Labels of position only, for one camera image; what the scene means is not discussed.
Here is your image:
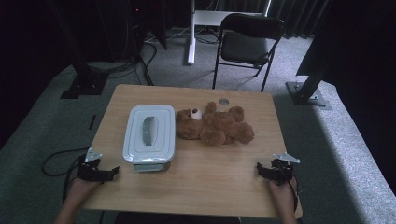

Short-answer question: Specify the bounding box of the person's dark lap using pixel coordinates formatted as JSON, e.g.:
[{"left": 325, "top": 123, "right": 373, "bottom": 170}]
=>
[{"left": 113, "top": 212, "right": 242, "bottom": 224}]

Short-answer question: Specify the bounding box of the white table in background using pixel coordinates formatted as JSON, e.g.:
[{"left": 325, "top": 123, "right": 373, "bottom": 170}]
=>
[{"left": 186, "top": 0, "right": 272, "bottom": 65}]

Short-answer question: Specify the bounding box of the black folding chair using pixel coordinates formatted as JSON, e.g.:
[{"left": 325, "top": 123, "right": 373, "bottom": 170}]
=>
[{"left": 212, "top": 12, "right": 286, "bottom": 92}]

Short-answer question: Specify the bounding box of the brown teddy bear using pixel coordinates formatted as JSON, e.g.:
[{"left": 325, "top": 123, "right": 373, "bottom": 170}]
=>
[{"left": 176, "top": 101, "right": 255, "bottom": 147}]

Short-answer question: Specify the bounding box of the dark curtain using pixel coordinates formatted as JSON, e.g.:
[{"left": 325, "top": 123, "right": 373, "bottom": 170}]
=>
[{"left": 295, "top": 0, "right": 396, "bottom": 195}]

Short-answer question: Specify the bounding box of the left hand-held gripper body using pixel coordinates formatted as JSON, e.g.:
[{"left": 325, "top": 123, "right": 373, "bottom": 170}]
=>
[{"left": 77, "top": 148, "right": 108, "bottom": 184}]

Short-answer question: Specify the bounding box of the person's right hand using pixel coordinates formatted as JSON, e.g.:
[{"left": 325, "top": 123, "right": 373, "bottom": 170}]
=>
[{"left": 268, "top": 177, "right": 298, "bottom": 216}]

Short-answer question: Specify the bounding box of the black metal stand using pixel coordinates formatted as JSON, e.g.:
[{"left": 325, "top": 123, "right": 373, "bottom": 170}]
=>
[
  {"left": 46, "top": 0, "right": 110, "bottom": 100},
  {"left": 285, "top": 62, "right": 332, "bottom": 109}
]

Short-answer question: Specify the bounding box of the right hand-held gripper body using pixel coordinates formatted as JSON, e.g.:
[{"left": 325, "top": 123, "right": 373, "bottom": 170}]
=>
[{"left": 270, "top": 152, "right": 301, "bottom": 186}]

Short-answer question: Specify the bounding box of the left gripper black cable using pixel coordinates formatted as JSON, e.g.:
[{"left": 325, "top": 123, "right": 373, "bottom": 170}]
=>
[{"left": 41, "top": 147, "right": 92, "bottom": 204}]

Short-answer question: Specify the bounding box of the pale blue box lid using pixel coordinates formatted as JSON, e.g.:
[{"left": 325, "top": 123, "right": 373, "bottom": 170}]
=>
[{"left": 121, "top": 104, "right": 177, "bottom": 164}]

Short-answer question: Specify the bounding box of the person's left hand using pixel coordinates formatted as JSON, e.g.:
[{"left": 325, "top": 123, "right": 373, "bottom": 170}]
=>
[{"left": 66, "top": 178, "right": 105, "bottom": 210}]

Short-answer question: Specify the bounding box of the bundle of black floor cables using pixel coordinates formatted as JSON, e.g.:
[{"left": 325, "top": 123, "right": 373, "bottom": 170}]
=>
[{"left": 87, "top": 40, "right": 158, "bottom": 87}]

